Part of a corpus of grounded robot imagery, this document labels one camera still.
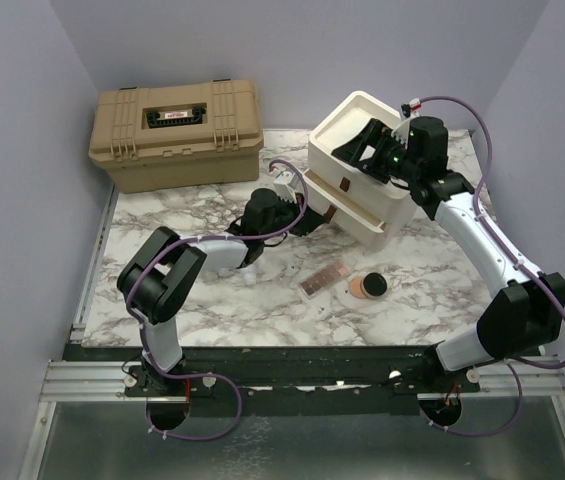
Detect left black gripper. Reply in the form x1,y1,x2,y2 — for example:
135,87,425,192
261,192,326,242

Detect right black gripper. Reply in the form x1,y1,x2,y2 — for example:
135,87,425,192
331,118,419,185

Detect cream drawer organizer cabinet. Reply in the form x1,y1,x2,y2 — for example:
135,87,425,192
303,90,416,250

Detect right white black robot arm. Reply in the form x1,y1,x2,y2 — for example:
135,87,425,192
332,116,565,391

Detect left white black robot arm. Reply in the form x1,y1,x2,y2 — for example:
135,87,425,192
117,188,326,395

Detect orange makeup sponge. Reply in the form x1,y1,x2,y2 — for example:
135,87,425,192
349,276,368,299

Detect white cosmetic bottle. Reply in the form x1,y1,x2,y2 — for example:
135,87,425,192
241,265,258,286

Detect brown eyeshadow palette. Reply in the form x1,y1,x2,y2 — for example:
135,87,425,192
299,261,348,298

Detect tan plastic toolbox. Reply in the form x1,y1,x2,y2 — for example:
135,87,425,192
89,79,264,194

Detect black round compact jar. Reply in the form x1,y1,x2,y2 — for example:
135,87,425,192
361,272,388,298

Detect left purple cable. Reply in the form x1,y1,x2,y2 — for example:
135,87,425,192
129,158,311,443

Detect black mounting rail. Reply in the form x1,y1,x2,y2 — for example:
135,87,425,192
61,342,483,419

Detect aluminium extrusion rail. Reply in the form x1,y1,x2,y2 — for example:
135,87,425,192
41,359,151,402

